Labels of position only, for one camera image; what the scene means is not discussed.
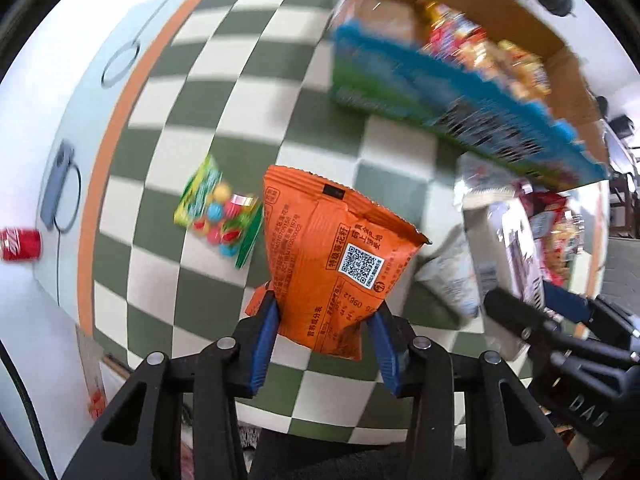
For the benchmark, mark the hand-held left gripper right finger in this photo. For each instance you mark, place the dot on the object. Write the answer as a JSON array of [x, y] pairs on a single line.
[[386, 350]]

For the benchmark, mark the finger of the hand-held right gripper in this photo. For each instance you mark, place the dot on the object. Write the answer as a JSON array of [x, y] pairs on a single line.
[[510, 312], [565, 302]]

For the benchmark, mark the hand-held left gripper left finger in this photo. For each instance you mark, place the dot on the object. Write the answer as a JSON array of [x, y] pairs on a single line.
[[262, 345]]

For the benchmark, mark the orange snack packet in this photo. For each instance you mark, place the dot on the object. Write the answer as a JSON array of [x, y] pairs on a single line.
[[320, 240]]

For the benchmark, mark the blue cardboard box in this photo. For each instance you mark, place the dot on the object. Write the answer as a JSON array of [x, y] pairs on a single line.
[[400, 90]]

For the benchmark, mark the white cardboard box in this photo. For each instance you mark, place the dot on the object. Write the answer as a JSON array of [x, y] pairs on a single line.
[[505, 260]]

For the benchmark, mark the white snack packet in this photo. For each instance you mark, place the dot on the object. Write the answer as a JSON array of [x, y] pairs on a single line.
[[450, 275]]

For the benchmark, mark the clear plastic snack packet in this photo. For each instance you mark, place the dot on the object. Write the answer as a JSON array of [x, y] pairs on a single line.
[[485, 180]]

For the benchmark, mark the colourful candy packet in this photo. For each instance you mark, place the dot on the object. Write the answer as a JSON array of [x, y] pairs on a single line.
[[215, 205]]

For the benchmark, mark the white orange paper packet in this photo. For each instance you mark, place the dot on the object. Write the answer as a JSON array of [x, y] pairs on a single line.
[[92, 375]]

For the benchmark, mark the green white checkered mat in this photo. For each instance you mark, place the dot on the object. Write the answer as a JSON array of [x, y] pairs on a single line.
[[200, 110]]

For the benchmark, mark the grey blue device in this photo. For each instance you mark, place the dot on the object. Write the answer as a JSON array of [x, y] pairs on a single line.
[[56, 185]]

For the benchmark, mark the red drink can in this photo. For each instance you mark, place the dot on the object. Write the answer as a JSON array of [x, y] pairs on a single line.
[[20, 245]]

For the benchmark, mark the pile of snack packets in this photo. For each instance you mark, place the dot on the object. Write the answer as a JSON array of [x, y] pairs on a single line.
[[480, 45]]

